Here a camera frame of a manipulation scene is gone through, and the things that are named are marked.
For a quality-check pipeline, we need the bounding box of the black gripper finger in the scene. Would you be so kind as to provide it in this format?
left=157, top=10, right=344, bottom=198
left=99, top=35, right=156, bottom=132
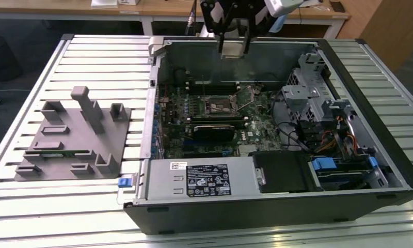
left=200, top=0, right=235, bottom=54
left=243, top=0, right=273, bottom=54

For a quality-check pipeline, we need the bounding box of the silver CPU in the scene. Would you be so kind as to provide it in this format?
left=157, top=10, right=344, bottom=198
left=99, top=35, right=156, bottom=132
left=220, top=38, right=245, bottom=59

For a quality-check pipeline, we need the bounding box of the CPU socket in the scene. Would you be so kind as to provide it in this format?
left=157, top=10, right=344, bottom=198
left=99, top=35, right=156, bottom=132
left=200, top=94, right=243, bottom=116

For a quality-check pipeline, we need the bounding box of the silver metal drive cage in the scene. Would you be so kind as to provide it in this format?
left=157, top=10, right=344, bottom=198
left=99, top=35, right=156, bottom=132
left=273, top=51, right=335, bottom=123

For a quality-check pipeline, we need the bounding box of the green motherboard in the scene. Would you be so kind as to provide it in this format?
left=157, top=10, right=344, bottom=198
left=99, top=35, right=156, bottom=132
left=156, top=84, right=285, bottom=160

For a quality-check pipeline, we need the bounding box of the small black graphics card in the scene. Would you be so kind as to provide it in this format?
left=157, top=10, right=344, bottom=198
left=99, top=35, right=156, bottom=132
left=191, top=125, right=236, bottom=142

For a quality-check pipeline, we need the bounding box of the white box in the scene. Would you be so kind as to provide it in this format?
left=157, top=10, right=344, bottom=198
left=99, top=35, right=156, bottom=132
left=91, top=0, right=120, bottom=10

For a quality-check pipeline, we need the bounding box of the silver chipset heatsink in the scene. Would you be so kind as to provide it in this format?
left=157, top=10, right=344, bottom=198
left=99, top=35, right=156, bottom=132
left=239, top=144, right=257, bottom=156

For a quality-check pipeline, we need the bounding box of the wooden cabinet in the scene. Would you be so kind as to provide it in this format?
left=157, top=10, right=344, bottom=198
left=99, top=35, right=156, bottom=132
left=337, top=0, right=413, bottom=72

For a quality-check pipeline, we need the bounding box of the black expansion slot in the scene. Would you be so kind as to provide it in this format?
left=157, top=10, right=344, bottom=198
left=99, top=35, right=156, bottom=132
left=183, top=150, right=232, bottom=159

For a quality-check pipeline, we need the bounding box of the wooden desk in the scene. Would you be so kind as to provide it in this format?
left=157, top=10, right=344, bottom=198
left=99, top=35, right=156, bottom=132
left=0, top=0, right=352, bottom=39

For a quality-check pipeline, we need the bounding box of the black plastic shroud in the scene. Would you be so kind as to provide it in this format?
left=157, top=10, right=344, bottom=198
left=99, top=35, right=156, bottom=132
left=251, top=151, right=315, bottom=194

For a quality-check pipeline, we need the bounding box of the blue disk carrier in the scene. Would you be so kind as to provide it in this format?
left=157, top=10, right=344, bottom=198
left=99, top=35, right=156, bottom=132
left=309, top=157, right=373, bottom=191

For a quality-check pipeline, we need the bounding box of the grey parts rack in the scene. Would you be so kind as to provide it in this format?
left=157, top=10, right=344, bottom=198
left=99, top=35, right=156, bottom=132
left=13, top=86, right=133, bottom=182

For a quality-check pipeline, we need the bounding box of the grey power supply unit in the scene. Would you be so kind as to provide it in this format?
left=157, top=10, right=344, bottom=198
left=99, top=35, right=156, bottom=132
left=133, top=158, right=264, bottom=205

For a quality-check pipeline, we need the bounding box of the green RAM stick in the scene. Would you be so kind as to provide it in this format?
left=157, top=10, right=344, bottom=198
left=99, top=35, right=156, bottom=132
left=27, top=149, right=89, bottom=158

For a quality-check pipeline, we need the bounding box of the black waste bin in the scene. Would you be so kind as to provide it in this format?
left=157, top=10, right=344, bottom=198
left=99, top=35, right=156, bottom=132
left=0, top=33, right=24, bottom=82

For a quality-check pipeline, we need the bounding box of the black open PC case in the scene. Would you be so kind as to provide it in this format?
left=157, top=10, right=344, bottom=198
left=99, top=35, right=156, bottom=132
left=116, top=36, right=413, bottom=236

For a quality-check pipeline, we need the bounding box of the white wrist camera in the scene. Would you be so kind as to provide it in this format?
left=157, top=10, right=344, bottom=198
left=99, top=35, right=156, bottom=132
left=264, top=0, right=305, bottom=18

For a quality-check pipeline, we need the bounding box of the grey plastic bracket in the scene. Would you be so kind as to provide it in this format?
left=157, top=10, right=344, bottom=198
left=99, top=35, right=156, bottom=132
left=321, top=99, right=359, bottom=123

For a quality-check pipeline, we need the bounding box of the yellow wire bundle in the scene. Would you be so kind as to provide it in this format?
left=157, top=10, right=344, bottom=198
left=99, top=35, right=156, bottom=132
left=313, top=130, right=339, bottom=154

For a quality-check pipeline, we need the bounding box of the orange wire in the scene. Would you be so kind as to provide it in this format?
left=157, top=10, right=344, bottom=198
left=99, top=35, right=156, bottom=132
left=343, top=130, right=361, bottom=156

